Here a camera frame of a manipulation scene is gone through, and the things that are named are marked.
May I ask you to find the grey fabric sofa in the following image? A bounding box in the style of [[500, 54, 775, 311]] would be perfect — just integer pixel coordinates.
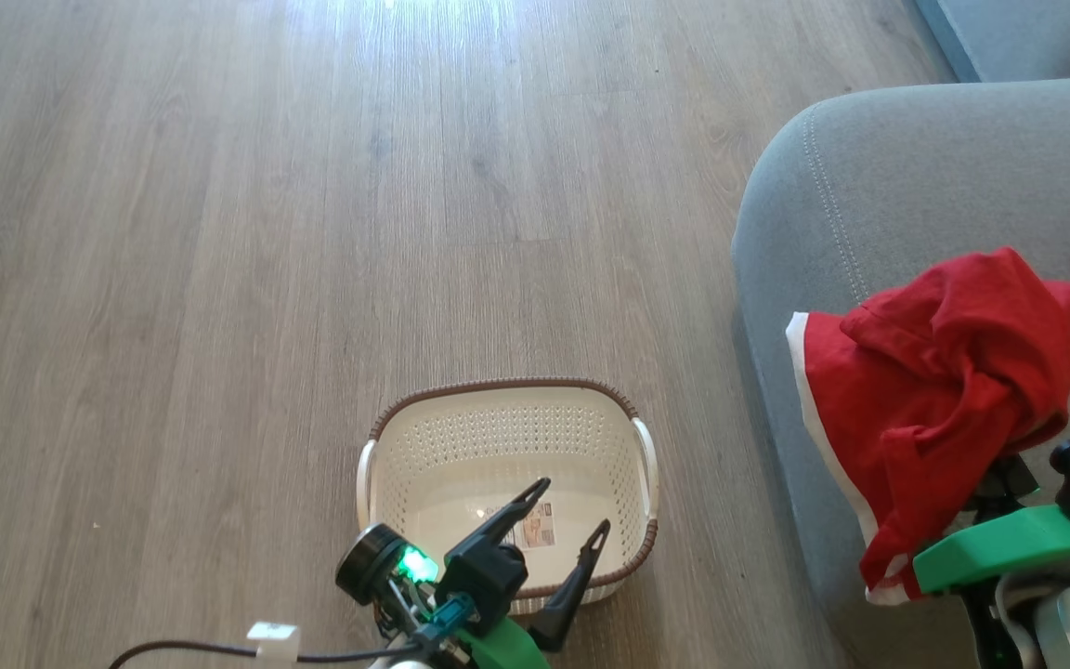
[[731, 76, 1070, 669]]

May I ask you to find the white cable connector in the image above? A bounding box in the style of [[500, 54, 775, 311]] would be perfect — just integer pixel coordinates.
[[246, 621, 302, 663]]

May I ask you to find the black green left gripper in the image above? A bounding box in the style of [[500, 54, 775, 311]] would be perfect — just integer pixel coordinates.
[[437, 478, 612, 669]]

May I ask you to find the paper label sticker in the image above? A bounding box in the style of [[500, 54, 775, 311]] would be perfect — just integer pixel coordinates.
[[513, 502, 557, 550]]

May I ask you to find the white plastic laundry basket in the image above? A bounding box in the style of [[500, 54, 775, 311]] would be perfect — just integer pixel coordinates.
[[355, 376, 660, 617]]

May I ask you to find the blue grey sofa section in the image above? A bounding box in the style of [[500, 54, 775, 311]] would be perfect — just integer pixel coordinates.
[[914, 0, 1070, 85]]

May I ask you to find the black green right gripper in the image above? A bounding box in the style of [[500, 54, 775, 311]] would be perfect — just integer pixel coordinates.
[[912, 453, 1070, 597]]

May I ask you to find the thin black cable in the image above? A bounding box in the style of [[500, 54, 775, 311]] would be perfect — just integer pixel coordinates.
[[108, 638, 426, 669]]

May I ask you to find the red garment with white trim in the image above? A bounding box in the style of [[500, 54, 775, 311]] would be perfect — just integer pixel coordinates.
[[785, 246, 1070, 607]]

